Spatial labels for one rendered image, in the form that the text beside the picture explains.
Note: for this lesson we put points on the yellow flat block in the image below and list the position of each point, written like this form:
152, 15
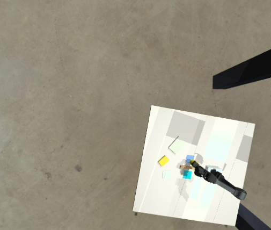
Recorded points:
163, 160

